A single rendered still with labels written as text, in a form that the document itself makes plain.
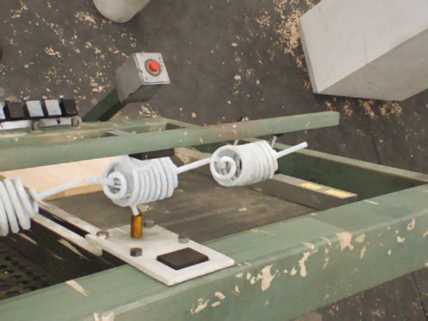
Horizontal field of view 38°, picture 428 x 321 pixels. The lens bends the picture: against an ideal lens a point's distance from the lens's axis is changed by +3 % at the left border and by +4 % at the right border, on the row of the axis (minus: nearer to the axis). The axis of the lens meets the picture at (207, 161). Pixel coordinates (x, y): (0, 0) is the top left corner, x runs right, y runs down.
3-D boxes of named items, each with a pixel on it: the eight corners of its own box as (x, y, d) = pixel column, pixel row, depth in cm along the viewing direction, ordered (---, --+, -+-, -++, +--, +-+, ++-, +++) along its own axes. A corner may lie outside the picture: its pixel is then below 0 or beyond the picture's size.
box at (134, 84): (137, 73, 233) (161, 51, 219) (147, 102, 231) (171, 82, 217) (110, 74, 225) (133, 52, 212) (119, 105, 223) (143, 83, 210)
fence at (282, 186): (118, 141, 202) (118, 130, 201) (356, 212, 131) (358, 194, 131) (105, 143, 199) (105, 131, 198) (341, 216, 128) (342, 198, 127)
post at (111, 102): (56, 150, 287) (133, 81, 231) (59, 161, 286) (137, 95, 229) (43, 151, 283) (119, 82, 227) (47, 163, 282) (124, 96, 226)
